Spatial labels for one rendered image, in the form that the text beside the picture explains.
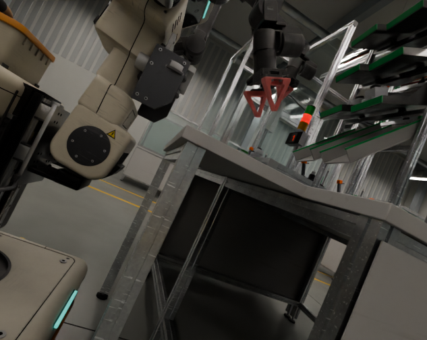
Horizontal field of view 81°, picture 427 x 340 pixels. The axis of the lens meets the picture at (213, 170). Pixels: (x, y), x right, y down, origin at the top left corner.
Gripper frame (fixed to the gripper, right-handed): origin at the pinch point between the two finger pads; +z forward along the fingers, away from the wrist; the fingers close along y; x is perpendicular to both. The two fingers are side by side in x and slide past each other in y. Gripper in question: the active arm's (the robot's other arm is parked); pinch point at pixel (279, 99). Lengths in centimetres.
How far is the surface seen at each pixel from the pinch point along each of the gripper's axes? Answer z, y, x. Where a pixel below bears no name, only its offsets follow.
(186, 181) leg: 48, -46, 34
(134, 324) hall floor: 123, 23, 14
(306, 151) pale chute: 19.7, -15.6, -12.0
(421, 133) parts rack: 9, -48, -22
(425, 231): 39, -70, -2
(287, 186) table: 40, -49, 12
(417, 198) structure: -242, 647, -1059
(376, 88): -0.8, -38.5, -10.7
